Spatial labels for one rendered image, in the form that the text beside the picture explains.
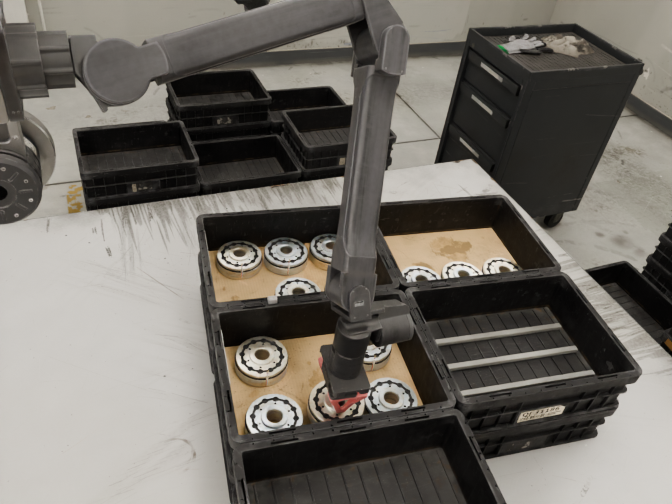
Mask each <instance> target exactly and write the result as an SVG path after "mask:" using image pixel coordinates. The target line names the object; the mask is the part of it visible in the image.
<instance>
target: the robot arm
mask: <svg viewBox="0 0 672 504"><path fill-rule="evenodd" d="M345 26H346V27H347V30H348V34H349V37H350V41H351V44H352V48H353V59H352V67H351V77H352V78H353V83H354V97H353V108H352V117H351V125H350V133H349V141H348V150H347V158H346V166H345V174H344V183H343V191H342V199H341V208H340V216H339V224H338V230H337V236H336V241H335V244H334V246H333V250H332V258H331V265H328V267H327V275H326V284H325V292H326V295H327V297H328V298H329V299H330V300H331V309H332V310H333V311H335V312H336V313H337V314H339V315H340V317H339V319H338V321H337V325H336V330H335V335H334V339H333V344H328V345H322V346H321V347H320V353H321V355H322V357H319V358H318V363H319V366H320V369H321V371H322V373H323V376H324V380H325V383H326V386H327V390H328V392H327V393H328V396H329V400H330V402H331V404H332V405H333V407H334V409H335V411H336V413H343V412H345V411H346V410H347V409H349V408H350V407H351V406H352V405H353V404H355V403H357V402H359V401H361V400H363V399H365V398H367V396H368V393H369V391H370V388H371V385H370V383H369V380H368V377H367V374H366V371H365V369H364V366H363V362H364V358H365V354H366V351H367V347H368V343H369V339H370V340H371V341H372V343H373V344H374V345H375V346H376V347H382V346H386V345H391V344H395V343H399V342H404V341H408V340H411V339H412V337H413V333H414V327H413V321H412V318H411V315H410V310H409V306H408V305H406V304H404V303H402V302H400V301H398V300H396V299H392V300H383V301H374V296H375V289H376V281H377V274H375V269H376V261H377V250H376V240H377V229H378V221H379V213H380V205H381V198H382V190H383V182H384V175H385V167H386V159H387V151H388V144H389V136H390V128H391V121H392V113H393V106H394V100H395V95H396V91H397V88H398V86H399V82H400V77H401V75H405V74H406V67H407V60H408V52H409V44H410V35H409V32H408V30H407V29H406V28H405V26H404V25H403V21H402V20H401V18H400V17H399V15H398V14H397V12H396V11H395V9H394V8H393V6H392V5H391V3H390V2H389V0H282V1H279V2H276V3H272V4H269V5H265V6H262V7H259V8H255V9H252V10H248V11H245V12H241V13H238V14H235V15H231V16H228V17H224V18H221V19H218V20H214V21H211V22H207V23H204V24H200V25H197V26H194V27H190V28H187V29H183V30H180V31H176V32H172V33H167V34H163V35H159V36H155V37H152V38H148V39H145V40H144V42H143V43H142V46H139V47H138V46H136V45H135V44H133V43H131V42H129V41H127V40H124V39H119V38H107V39H103V40H101V41H99V42H97V41H96V36H95V34H94V35H68V38H67V33H66V30H57V31H37V30H36V26H35V22H29V23H6V20H5V15H4V11H3V7H2V3H1V1H0V85H1V89H2V92H3V96H4V100H5V104H6V108H7V112H8V116H9V119H10V122H15V121H25V118H24V105H23V99H33V98H47V97H49V92H48V89H63V88H76V83H75V77H76V78H77V79H78V80H79V81H80V82H81V84H82V85H83V86H84V87H85V88H86V89H87V90H88V92H89V93H90V95H91V96H92V97H93V98H94V100H95V101H96V103H97V104H98V106H99V108H100V110H101V111H102V113H105V112H107V111H108V107H120V106H125V105H128V104H131V103H133V102H135V101H137V100H139V99H140V98H141V97H142V96H143V95H144V94H145V93H146V91H147V90H148V88H149V85H150V83H151V82H154V81H155V82H156V84H157V86H160V85H163V84H166V83H169V82H172V81H175V80H178V79H181V78H184V77H187V76H190V75H193V74H194V75H195V74H197V73H199V72H203V71H206V70H209V69H212V68H215V67H218V66H221V65H225V64H228V63H231V62H234V61H237V60H240V59H243V58H247V57H250V56H253V55H256V54H259V53H262V52H263V53H264V52H267V51H269V50H272V49H275V48H278V47H281V46H284V45H287V44H291V43H294V42H297V41H300V40H303V39H306V38H309V37H313V36H316V35H319V34H322V33H325V32H329V31H332V30H335V29H339V28H342V27H345ZM74 75H75V77H74ZM373 301H374V302H373ZM342 400H348V401H347V402H346V403H345V404H344V405H343V406H342V407H340V405H339V403H338V402H339V401H342Z"/></svg>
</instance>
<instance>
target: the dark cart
mask: <svg viewBox="0 0 672 504"><path fill-rule="evenodd" d="M524 33H526V34H528V35H529V37H528V39H531V38H532V37H536V41H540V40H541V38H543V37H546V36H551V35H553V36H555V35H557V34H561V35H562V36H563V37H565V36H574V37H575V39H576V40H581V39H584V40H585V41H586V42H587V43H589V46H590V47H591V48H592V49H593V50H594V53H592V54H585V55H582V54H580V55H579V56H578V58H576V57H572V56H568V55H565V54H561V53H557V52H548V51H541V52H542V53H541V54H528V53H511V54H507V53H506V52H504V51H503V50H502V49H500V48H499V47H498V46H497V45H501V44H507V43H509V38H510V37H511V36H517V37H518V38H517V39H521V38H522V37H523V34H524ZM528 39H527V40H528ZM644 65H645V63H643V62H641V61H640V60H638V59H636V58H634V57H633V56H631V55H629V54H628V53H626V52H624V51H622V50H621V49H619V48H617V47H616V46H614V45H612V44H611V43H609V42H607V41H605V40H604V39H602V38H600V37H599V36H597V35H595V34H594V33H592V32H590V31H588V30H587V29H585V28H583V27H582V26H580V25H578V24H576V23H571V24H547V25H524V26H500V27H477V28H469V31H468V34H467V39H466V43H465V47H464V50H463V54H462V58H461V62H460V66H459V70H458V74H457V77H456V81H455V85H454V89H453V93H452V97H451V101H450V104H449V108H448V112H447V116H446V120H445V124H444V128H443V131H442V135H441V139H440V143H439V147H438V151H437V155H436V158H435V162H434V164H437V163H445V162H452V161H459V160H467V159H473V160H474V161H475V162H476V163H477V164H478V165H479V166H480V167H481V168H482V169H483V170H484V171H485V172H486V173H487V174H488V175H489V176H490V177H491V178H492V179H493V180H494V181H495V182H496V183H497V184H498V185H499V186H500V187H501V188H502V189H503V190H504V191H505V192H506V193H507V194H508V195H509V196H510V197H512V198H513V199H514V200H515V201H516V202H517V203H518V204H519V205H520V206H521V207H522V208H523V209H524V210H525V211H526V212H527V213H528V214H529V215H530V216H531V217H532V218H538V217H543V216H545V218H544V224H545V225H547V226H548V227H549V228H552V227H554V226H556V225H557V224H558V223H559V222H560V221H561V219H562V217H563V214H564V213H565V212H570V211H575V210H577V208H578V206H579V204H580V202H581V200H582V197H583V195H584V193H585V191H586V189H587V187H588V185H589V182H590V180H591V178H592V176H593V174H594V172H595V170H596V167H597V165H598V163H599V161H600V159H601V157H602V155H603V152H604V150H605V148H606V146H607V144H608V142H609V139H610V137H611V135H612V133H613V131H614V129H615V127H616V124H617V122H618V120H619V118H620V116H621V114H622V112H623V109H624V107H625V105H626V103H627V101H628V99H629V97H630V94H631V92H632V90H633V88H634V86H635V84H636V82H637V79H638V77H639V75H640V73H641V71H642V69H643V67H644Z"/></svg>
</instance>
